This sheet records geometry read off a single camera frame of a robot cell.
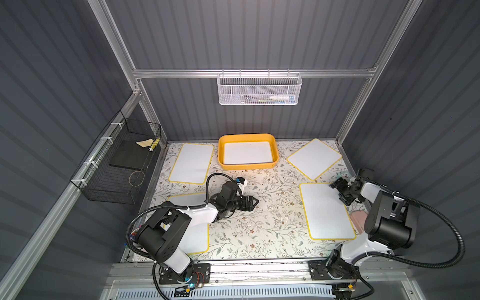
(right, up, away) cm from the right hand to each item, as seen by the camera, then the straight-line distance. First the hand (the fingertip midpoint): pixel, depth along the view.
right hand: (338, 190), depth 94 cm
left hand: (-43, -5, -7) cm, 44 cm away
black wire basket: (-99, +12, -22) cm, 102 cm away
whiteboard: (-79, +13, +15) cm, 81 cm away
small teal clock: (+8, +7, +8) cm, 13 cm away
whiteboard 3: (-5, +16, +19) cm, 26 cm away
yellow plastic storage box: (-50, +29, +22) cm, 62 cm away
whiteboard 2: (-52, +19, +19) cm, 58 cm away
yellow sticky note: (-92, +23, -13) cm, 95 cm away
